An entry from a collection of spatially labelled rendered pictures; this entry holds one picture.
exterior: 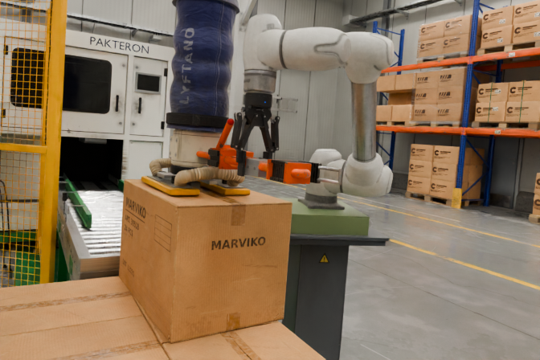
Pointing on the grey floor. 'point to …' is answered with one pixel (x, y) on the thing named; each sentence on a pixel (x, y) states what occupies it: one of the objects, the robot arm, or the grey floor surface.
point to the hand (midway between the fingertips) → (254, 165)
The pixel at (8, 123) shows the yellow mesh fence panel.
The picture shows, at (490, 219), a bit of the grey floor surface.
